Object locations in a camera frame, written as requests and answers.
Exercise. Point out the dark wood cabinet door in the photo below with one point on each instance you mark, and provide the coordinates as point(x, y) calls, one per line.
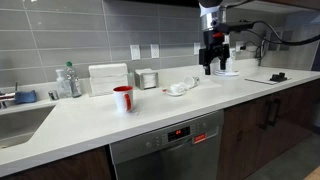
point(243, 143)
point(293, 113)

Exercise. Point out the white paper sheet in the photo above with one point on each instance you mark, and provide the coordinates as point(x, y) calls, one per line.
point(260, 80)

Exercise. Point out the red and white mug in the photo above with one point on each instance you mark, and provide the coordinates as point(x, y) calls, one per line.
point(121, 99)

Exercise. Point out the patterned paper cup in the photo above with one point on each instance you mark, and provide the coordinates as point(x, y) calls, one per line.
point(191, 81)

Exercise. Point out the small metal can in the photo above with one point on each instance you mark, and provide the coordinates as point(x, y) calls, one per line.
point(53, 95)

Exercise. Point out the dark wood sink cabinet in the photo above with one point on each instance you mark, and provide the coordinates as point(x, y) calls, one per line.
point(66, 166)

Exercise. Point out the blue sponge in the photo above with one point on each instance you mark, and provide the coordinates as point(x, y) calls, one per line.
point(25, 97)

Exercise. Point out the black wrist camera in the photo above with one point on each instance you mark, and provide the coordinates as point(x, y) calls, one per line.
point(236, 26)

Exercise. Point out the stainless steel dishwasher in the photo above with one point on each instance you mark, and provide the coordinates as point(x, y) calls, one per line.
point(166, 150)

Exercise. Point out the white wall outlet with plug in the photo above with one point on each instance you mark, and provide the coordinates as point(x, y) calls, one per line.
point(238, 45)

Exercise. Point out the short paper cup stack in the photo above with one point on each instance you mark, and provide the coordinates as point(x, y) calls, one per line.
point(231, 60)

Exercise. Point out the dark upper cabinet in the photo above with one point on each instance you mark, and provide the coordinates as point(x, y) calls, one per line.
point(293, 2)

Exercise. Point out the green capped plastic bottle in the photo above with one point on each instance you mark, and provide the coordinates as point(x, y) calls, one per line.
point(74, 81)

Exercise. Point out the white espresso cup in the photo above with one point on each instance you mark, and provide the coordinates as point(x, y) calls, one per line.
point(176, 88)

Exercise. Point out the grey sink basin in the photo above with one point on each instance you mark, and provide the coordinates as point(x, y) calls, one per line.
point(20, 126)

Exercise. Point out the white paper towel stack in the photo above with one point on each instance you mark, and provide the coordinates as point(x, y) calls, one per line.
point(107, 78)

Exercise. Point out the clear soap dispenser bottle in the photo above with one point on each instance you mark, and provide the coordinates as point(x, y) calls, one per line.
point(62, 85)

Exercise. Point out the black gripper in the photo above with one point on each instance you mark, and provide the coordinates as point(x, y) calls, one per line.
point(213, 46)

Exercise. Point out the metal napkin holder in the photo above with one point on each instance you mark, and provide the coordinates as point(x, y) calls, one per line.
point(146, 80)

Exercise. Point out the metal faucet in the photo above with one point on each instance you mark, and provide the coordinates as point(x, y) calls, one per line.
point(6, 97)

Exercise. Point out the small black device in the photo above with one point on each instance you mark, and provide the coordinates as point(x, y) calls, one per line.
point(278, 77)

